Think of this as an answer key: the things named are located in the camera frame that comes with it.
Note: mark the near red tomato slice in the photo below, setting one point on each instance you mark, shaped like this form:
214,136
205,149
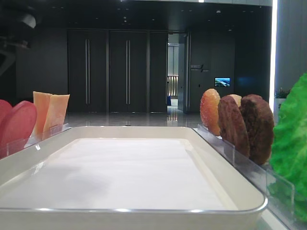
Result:
18,123

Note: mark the far red tomato slice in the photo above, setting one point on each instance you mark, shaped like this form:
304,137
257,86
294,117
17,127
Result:
5,108

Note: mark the left orange cheese slice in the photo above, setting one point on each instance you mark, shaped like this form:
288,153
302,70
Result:
41,101

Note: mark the left clear acrylic rack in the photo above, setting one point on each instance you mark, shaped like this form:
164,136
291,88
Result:
18,145

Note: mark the small wall screen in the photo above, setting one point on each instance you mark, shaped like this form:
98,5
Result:
222,82

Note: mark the white paper tray liner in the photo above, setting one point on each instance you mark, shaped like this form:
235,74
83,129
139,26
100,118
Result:
114,173

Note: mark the potted plant with flowers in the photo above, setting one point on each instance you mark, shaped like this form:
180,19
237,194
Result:
281,93

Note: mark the clear acrylic rack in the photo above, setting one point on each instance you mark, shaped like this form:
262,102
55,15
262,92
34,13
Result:
283,199
18,145

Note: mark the orange cheese slice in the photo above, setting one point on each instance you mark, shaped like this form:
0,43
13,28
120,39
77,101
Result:
56,113
41,101

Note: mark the right orange cheese slice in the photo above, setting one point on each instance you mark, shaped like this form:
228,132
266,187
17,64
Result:
56,113

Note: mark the sesame bun top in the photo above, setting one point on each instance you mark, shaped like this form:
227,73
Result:
209,110

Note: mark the brown meat patty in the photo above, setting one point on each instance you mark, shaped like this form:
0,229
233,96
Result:
232,125
259,122

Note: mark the white rectangular tray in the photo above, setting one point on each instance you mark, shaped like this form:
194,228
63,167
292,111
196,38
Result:
243,202

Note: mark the tan bread slice behind patties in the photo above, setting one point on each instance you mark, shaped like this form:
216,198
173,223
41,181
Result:
237,99

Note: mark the rear brown meat patty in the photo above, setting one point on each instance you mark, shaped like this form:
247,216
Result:
259,122

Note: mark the right clear acrylic rack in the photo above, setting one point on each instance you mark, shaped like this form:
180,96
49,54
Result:
283,199

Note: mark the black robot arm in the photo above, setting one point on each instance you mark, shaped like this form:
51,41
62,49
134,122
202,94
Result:
17,24

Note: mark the red tomato slice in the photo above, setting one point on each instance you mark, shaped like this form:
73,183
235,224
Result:
5,108
18,123

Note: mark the green lettuce leaf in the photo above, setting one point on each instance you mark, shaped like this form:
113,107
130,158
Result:
289,149

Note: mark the dark double door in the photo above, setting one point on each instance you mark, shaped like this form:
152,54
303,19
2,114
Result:
117,71

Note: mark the front brown meat patty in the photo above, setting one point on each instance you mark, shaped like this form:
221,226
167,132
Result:
232,125

